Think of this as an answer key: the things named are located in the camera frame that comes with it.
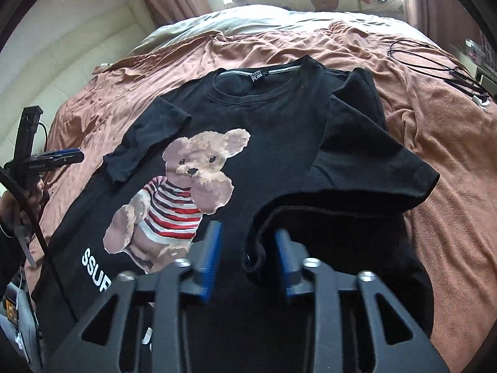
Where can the person's left hand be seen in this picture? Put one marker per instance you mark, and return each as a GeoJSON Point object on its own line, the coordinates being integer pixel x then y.
{"type": "Point", "coordinates": [9, 211]}

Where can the black bear print t-shirt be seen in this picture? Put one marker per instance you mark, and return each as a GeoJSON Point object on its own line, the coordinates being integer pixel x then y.
{"type": "Point", "coordinates": [271, 143]}

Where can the cream padded headboard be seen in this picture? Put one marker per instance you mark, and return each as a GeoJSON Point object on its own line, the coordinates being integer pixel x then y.
{"type": "Point", "coordinates": [58, 74]}

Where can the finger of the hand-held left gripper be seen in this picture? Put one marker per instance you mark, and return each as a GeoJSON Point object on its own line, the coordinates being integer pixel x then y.
{"type": "Point", "coordinates": [72, 158]}
{"type": "Point", "coordinates": [64, 151]}

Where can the brown blanket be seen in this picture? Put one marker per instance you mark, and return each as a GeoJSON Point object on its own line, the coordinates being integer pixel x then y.
{"type": "Point", "coordinates": [446, 221]}

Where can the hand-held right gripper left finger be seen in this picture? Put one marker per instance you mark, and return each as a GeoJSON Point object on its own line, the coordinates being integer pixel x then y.
{"type": "Point", "coordinates": [207, 258]}

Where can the cream duvet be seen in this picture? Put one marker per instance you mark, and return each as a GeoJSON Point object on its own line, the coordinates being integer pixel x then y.
{"type": "Point", "coordinates": [240, 21]}

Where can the grey blue cloth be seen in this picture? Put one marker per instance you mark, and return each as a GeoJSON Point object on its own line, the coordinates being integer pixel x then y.
{"type": "Point", "coordinates": [23, 338]}

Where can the cluttered bedside table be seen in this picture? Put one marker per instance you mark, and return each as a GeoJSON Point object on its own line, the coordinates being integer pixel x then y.
{"type": "Point", "coordinates": [481, 58]}

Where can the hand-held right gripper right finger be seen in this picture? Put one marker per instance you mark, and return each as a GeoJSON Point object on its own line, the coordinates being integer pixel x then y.
{"type": "Point", "coordinates": [284, 266]}

